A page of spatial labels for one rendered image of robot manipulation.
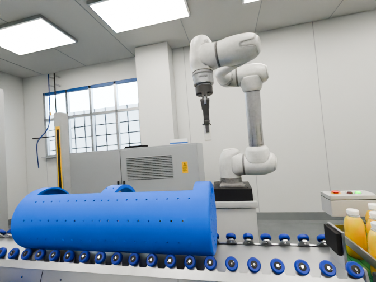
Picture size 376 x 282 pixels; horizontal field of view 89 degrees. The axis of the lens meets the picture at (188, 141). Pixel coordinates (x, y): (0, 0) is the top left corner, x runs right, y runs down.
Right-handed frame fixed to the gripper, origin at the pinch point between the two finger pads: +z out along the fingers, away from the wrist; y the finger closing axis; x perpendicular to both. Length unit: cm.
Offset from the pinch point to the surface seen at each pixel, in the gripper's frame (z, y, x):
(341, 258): 48, 10, 43
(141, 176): 39, -165, -90
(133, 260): 48, 9, -33
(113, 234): 36, 12, -39
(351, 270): 47, 18, 40
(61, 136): -9, -39, -100
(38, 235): 38, 8, -74
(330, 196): 34, -16, 56
